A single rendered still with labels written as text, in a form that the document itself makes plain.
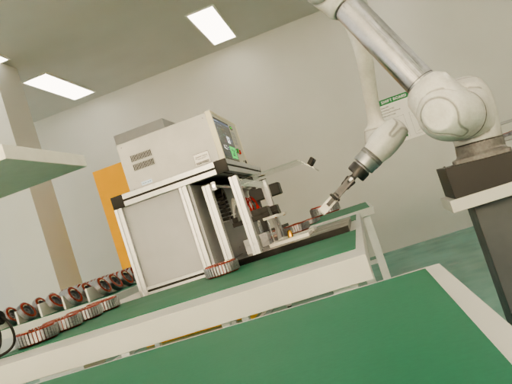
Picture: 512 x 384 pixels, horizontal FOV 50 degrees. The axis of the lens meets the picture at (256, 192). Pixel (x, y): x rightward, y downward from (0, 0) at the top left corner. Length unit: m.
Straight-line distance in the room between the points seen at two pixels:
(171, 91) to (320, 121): 2.11
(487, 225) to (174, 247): 1.04
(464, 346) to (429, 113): 1.35
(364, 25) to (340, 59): 5.70
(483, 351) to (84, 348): 0.99
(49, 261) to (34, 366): 4.59
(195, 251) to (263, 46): 5.98
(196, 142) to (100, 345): 1.03
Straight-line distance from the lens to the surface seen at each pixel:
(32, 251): 5.97
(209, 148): 2.05
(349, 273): 1.08
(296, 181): 7.42
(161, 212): 1.97
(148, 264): 2.00
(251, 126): 7.56
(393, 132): 2.03
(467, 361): 0.36
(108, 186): 6.11
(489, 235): 1.92
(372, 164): 2.03
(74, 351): 1.27
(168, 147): 2.09
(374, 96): 2.17
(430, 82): 1.76
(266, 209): 2.05
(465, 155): 1.93
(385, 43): 1.85
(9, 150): 1.34
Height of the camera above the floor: 0.86
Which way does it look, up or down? 3 degrees up
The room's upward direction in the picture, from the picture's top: 18 degrees counter-clockwise
